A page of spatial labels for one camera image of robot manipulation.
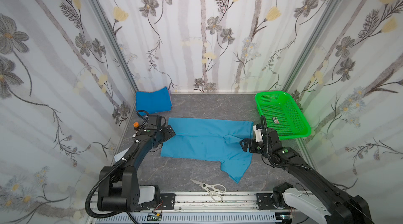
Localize green plastic basket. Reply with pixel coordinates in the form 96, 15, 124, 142
255, 91, 312, 141

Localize black rail bracket left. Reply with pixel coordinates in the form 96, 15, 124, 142
155, 193, 176, 211

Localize teal t-shirt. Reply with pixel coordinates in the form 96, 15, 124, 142
161, 118, 254, 183

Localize folded blue t-shirt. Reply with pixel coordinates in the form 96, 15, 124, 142
136, 87, 172, 114

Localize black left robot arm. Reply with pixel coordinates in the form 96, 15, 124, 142
85, 110, 175, 219

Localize black rail bracket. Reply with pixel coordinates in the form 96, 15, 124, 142
155, 193, 176, 211
255, 193, 276, 211

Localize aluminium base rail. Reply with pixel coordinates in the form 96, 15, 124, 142
91, 190, 334, 224

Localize white handled scissors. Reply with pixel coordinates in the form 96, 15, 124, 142
191, 179, 227, 202

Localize white paper sheet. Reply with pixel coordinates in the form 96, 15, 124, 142
114, 149, 127, 162

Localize brown bottle orange cap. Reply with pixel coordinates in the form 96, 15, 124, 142
133, 122, 140, 131

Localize black rail bracket right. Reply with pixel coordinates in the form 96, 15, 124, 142
255, 193, 276, 211

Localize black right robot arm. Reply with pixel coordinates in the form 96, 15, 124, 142
240, 116, 373, 224

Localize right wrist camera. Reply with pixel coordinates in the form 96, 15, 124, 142
253, 124, 263, 143

